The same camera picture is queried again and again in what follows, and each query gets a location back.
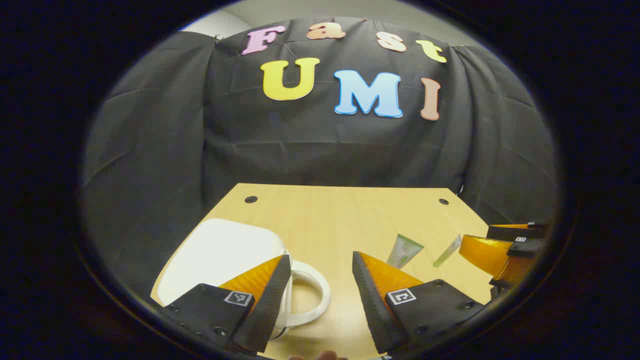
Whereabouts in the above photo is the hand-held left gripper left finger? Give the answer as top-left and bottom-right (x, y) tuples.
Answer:
(159, 254), (293, 356)

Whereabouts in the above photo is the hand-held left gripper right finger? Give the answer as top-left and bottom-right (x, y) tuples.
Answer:
(351, 251), (486, 355)

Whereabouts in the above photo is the wide white green tube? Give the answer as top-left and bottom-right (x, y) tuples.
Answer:
(386, 233), (425, 270)

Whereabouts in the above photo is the white suitcase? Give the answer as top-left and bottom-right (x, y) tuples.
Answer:
(157, 218), (332, 341)

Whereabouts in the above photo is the black backdrop cloth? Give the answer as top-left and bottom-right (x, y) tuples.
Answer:
(80, 16), (561, 301)

